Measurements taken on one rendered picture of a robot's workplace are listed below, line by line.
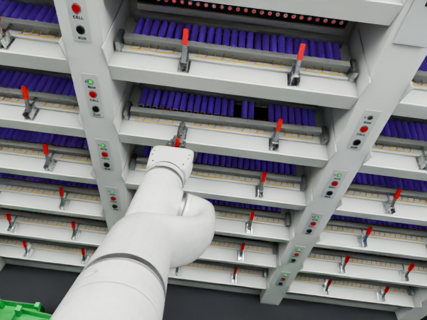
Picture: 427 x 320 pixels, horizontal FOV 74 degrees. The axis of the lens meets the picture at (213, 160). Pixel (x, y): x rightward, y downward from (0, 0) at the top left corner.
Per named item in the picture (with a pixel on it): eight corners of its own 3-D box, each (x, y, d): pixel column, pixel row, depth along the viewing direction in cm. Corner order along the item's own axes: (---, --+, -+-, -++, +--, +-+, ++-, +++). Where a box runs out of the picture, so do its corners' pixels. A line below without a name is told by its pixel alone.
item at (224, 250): (274, 268, 123) (283, 263, 111) (136, 251, 123) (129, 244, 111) (274, 223, 133) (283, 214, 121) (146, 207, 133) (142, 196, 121)
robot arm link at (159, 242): (243, 293, 28) (218, 194, 58) (84, 246, 26) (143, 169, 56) (212, 364, 30) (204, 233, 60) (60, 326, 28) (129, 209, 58)
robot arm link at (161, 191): (191, 177, 57) (147, 162, 56) (181, 223, 46) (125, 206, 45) (179, 207, 62) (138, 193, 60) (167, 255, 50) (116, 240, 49)
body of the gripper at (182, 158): (141, 190, 63) (153, 163, 72) (187, 195, 63) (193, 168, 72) (140, 161, 59) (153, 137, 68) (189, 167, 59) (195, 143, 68)
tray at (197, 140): (322, 167, 85) (337, 151, 76) (121, 142, 84) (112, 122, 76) (318, 115, 94) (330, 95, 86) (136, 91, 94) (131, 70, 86)
